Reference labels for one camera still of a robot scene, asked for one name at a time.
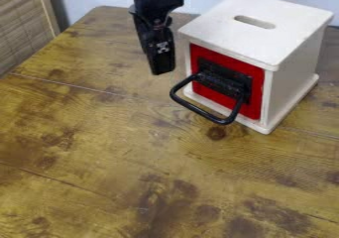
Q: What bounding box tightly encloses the black metal drawer handle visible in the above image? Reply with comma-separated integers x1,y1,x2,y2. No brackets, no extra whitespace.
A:
170,59,251,125

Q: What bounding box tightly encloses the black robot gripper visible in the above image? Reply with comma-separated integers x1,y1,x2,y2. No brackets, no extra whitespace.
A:
130,0,185,75

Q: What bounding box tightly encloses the white wooden box cabinet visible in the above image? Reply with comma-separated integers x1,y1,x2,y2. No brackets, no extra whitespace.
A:
179,0,334,134

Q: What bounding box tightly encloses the red drawer front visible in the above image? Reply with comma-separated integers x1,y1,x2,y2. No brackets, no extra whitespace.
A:
190,44,265,120

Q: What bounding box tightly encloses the wooden panel at left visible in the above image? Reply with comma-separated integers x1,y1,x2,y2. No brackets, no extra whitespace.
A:
0,0,61,77

